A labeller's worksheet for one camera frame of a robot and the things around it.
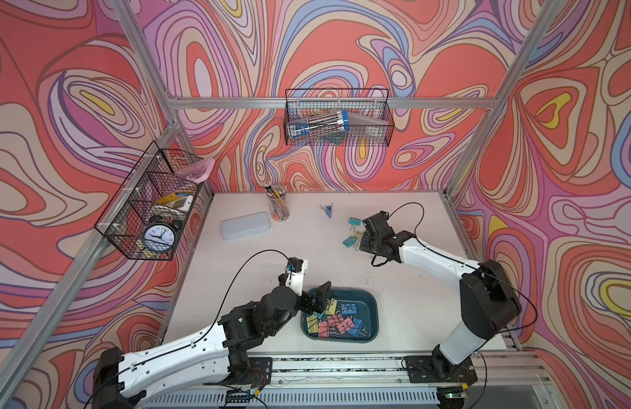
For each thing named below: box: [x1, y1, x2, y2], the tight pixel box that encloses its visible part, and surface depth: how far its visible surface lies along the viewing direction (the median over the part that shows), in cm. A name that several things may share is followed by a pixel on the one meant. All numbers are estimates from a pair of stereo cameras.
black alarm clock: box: [142, 215, 182, 255], surface depth 69 cm
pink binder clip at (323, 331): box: [318, 321, 330, 339], surface depth 81 cm
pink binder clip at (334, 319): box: [326, 314, 345, 327], surface depth 83 cm
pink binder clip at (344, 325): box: [335, 316, 355, 335], surface depth 81 cm
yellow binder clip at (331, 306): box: [324, 297, 338, 316], surface depth 86 cm
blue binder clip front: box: [347, 317, 364, 339], surface depth 82 cm
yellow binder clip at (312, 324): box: [306, 314, 319, 335], surface depth 82 cm
